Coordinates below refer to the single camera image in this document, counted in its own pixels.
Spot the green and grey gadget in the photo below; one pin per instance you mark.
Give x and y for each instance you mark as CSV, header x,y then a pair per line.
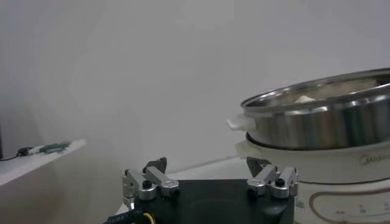
x,y
55,147

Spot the steel steamer basket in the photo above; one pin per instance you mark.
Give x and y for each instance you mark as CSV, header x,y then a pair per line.
x,y
320,128

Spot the small white device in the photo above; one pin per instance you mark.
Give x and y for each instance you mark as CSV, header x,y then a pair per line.
x,y
36,149

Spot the white electric cooker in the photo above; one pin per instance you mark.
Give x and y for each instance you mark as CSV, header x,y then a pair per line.
x,y
335,170

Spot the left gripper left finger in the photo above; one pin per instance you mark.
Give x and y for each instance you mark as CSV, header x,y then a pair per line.
x,y
152,182

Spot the white side table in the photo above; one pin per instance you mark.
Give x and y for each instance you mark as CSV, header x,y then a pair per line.
x,y
36,165

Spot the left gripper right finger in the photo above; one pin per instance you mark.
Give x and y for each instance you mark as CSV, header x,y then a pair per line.
x,y
274,182

